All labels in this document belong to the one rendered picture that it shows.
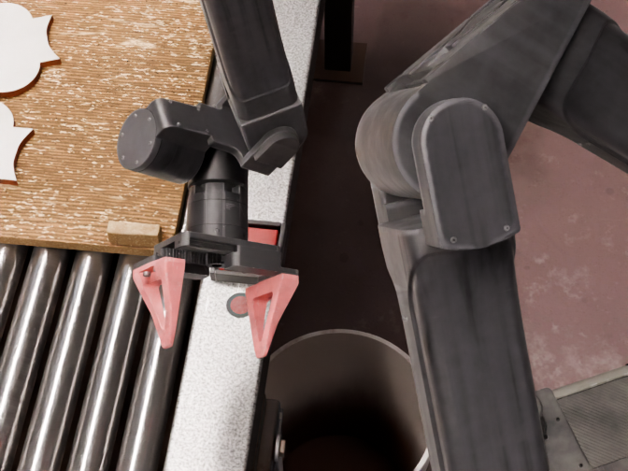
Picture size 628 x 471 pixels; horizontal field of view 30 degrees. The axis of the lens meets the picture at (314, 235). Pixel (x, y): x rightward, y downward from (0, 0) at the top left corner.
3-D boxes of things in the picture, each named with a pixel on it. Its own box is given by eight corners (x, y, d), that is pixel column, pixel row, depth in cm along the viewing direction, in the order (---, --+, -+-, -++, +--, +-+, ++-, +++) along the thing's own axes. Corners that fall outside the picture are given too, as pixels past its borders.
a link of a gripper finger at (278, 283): (196, 358, 109) (198, 260, 111) (263, 364, 113) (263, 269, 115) (233, 347, 103) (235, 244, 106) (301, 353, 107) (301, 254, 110)
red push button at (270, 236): (278, 235, 134) (278, 229, 133) (272, 280, 131) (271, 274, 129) (227, 231, 134) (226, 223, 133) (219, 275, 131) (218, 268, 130)
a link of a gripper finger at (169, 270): (127, 350, 105) (131, 249, 108) (198, 358, 109) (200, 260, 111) (162, 338, 100) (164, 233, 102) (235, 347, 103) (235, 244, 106)
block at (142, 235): (164, 236, 131) (161, 222, 129) (161, 249, 130) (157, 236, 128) (111, 232, 132) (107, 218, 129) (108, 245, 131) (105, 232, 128)
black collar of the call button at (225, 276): (287, 230, 134) (286, 222, 133) (278, 287, 130) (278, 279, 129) (221, 224, 135) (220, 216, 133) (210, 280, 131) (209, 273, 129)
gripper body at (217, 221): (150, 265, 108) (153, 189, 110) (246, 279, 114) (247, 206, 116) (183, 249, 103) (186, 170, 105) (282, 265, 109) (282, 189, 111)
